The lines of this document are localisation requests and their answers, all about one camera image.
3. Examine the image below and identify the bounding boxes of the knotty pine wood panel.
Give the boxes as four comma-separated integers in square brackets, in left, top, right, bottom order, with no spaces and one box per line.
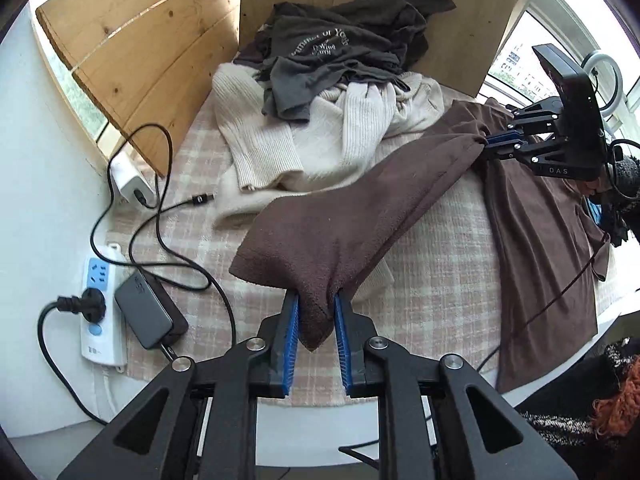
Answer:
[36,0,243,177]

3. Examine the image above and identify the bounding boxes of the black charger cable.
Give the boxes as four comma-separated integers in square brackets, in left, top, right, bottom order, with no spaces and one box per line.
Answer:
[90,122,173,266]

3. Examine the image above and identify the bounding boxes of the cream ribbed sweater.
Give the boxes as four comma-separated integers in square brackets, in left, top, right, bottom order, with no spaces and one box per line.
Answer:
[211,62,446,306]

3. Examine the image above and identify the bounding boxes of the black power adapter with cable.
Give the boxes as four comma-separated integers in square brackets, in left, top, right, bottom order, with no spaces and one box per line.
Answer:
[127,191,238,356]

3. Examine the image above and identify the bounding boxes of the brown fleece garment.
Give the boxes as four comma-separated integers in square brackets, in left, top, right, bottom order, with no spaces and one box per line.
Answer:
[229,97,612,393]

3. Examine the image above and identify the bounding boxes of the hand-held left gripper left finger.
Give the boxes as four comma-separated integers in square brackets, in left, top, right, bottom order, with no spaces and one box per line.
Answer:
[57,290,301,480]

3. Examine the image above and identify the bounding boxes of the pink plaid blanket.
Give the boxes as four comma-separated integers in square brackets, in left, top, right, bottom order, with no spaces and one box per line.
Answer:
[102,85,621,408]

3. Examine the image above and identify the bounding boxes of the dark grey power adapter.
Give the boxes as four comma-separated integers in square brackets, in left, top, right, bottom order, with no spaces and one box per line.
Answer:
[114,272,190,351]

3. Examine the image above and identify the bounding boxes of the white power strip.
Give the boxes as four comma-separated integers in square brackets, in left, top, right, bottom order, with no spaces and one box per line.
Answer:
[80,242,128,373]

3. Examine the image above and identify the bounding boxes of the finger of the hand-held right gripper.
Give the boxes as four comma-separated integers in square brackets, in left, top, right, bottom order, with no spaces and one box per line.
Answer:
[481,131,561,163]
[505,96,565,136]

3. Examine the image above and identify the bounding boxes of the person's black tweed jacket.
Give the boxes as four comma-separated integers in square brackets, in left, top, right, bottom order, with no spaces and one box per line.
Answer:
[515,337,640,480]

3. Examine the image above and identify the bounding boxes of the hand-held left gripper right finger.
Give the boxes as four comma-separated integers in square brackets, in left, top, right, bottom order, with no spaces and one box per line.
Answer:
[334,287,576,480]

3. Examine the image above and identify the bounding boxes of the dark grey printed t-shirt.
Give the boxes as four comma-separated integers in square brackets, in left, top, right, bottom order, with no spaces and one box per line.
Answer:
[235,0,457,122]

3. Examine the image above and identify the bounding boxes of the orange curly strands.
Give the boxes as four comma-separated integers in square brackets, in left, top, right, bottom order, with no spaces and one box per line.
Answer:
[592,355,640,436]

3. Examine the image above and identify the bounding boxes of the white wall charger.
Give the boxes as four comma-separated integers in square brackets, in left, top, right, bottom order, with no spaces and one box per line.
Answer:
[109,157,157,206]

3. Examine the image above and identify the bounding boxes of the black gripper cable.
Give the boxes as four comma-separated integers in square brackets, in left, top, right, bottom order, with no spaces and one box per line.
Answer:
[477,140,640,376]

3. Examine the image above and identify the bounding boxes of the white window frame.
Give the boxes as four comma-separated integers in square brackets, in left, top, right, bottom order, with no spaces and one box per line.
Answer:
[480,0,640,136]

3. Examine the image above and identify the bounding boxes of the black power plug cable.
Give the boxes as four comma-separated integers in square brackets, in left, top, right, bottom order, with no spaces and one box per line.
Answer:
[37,290,108,426]

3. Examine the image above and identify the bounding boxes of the white ring light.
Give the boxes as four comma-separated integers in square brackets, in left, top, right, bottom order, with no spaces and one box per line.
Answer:
[580,50,626,126]

